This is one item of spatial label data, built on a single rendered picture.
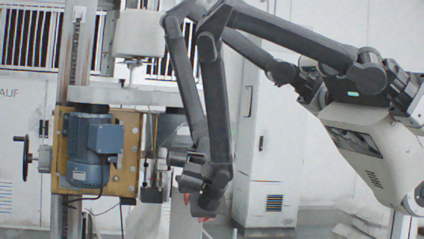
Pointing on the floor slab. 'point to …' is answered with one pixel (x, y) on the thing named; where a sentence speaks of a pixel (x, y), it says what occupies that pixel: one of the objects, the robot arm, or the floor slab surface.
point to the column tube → (85, 49)
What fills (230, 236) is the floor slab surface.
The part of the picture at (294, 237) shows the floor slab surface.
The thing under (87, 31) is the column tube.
